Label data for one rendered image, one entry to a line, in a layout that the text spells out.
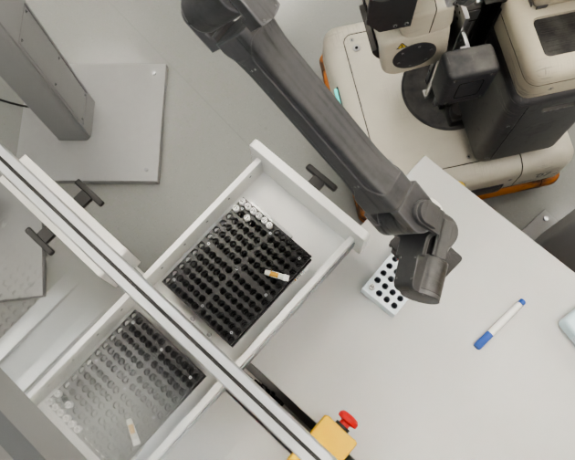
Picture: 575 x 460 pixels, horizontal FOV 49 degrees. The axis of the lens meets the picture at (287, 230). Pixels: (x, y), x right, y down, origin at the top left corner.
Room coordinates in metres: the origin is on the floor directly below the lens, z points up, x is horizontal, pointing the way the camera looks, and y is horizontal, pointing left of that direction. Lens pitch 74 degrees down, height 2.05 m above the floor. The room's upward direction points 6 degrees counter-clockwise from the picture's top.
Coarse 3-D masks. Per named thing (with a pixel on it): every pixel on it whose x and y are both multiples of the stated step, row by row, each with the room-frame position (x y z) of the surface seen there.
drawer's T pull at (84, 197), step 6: (78, 180) 0.47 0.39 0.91; (78, 186) 0.45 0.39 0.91; (84, 186) 0.45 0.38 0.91; (84, 192) 0.44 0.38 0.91; (90, 192) 0.44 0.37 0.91; (78, 198) 0.43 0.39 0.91; (84, 198) 0.43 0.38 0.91; (90, 198) 0.43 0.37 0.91; (96, 198) 0.43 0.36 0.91; (84, 204) 0.42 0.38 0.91; (102, 204) 0.41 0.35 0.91
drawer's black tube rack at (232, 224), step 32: (224, 224) 0.36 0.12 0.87; (256, 224) 0.35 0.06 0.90; (192, 256) 0.29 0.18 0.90; (224, 256) 0.29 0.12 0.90; (256, 256) 0.28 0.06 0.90; (288, 256) 0.28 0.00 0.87; (192, 288) 0.24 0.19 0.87; (224, 288) 0.23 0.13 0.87; (256, 288) 0.22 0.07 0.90; (224, 320) 0.17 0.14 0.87; (256, 320) 0.17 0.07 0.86
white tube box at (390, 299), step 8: (392, 256) 0.28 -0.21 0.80; (384, 264) 0.27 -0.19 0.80; (392, 264) 0.26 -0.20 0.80; (376, 272) 0.25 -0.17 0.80; (384, 272) 0.25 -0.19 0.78; (392, 272) 0.25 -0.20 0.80; (376, 280) 0.24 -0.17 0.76; (384, 280) 0.23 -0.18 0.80; (392, 280) 0.23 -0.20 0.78; (368, 288) 0.22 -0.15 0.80; (376, 288) 0.22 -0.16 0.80; (384, 288) 0.22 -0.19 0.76; (392, 288) 0.21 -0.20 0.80; (368, 296) 0.21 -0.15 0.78; (376, 296) 0.20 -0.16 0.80; (384, 296) 0.20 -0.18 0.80; (392, 296) 0.20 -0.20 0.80; (400, 296) 0.20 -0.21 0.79; (376, 304) 0.19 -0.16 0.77; (384, 304) 0.18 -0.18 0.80; (392, 304) 0.19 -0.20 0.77; (400, 304) 0.18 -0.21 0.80; (392, 312) 0.17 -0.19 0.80
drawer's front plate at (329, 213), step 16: (256, 144) 0.50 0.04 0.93; (272, 160) 0.46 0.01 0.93; (272, 176) 0.46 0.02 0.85; (288, 176) 0.42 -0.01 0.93; (288, 192) 0.42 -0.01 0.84; (304, 192) 0.39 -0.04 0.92; (320, 208) 0.36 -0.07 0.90; (336, 208) 0.35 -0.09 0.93; (336, 224) 0.33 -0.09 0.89; (352, 224) 0.32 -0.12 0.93
